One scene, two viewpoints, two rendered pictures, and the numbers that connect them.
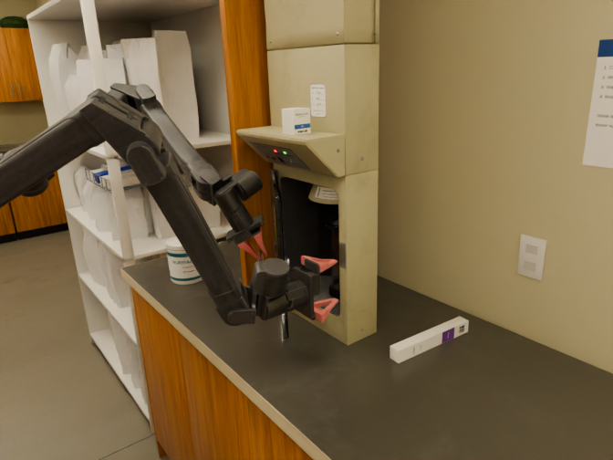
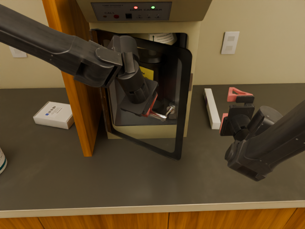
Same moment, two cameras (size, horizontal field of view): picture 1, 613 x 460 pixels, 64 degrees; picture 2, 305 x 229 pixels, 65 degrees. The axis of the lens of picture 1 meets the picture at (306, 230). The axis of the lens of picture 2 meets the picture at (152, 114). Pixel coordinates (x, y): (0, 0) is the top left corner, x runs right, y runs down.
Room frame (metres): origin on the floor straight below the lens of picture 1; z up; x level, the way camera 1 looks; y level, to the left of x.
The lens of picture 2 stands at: (0.89, 0.56, 1.62)
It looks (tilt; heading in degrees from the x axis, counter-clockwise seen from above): 39 degrees down; 304
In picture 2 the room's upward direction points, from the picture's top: straight up
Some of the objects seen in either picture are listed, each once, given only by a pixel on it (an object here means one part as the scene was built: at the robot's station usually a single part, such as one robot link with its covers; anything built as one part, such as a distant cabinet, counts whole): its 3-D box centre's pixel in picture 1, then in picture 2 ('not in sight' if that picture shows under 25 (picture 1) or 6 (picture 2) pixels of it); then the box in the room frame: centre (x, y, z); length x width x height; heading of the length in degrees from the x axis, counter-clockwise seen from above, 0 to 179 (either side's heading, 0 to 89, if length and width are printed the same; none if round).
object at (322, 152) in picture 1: (287, 151); (145, 6); (1.26, 0.04, 1.46); 0.32 x 0.12 x 0.10; 37
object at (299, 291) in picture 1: (295, 295); (240, 126); (0.96, 0.03, 1.20); 0.07 x 0.07 x 0.10; 37
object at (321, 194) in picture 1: (339, 186); (151, 30); (1.34, -0.10, 1.34); 0.18 x 0.18 x 0.05
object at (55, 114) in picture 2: not in sight; (57, 114); (1.70, 0.12, 0.96); 0.16 x 0.12 x 0.04; 21
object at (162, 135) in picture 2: (277, 250); (140, 101); (1.26, 0.08, 1.19); 0.30 x 0.01 x 0.40; 5
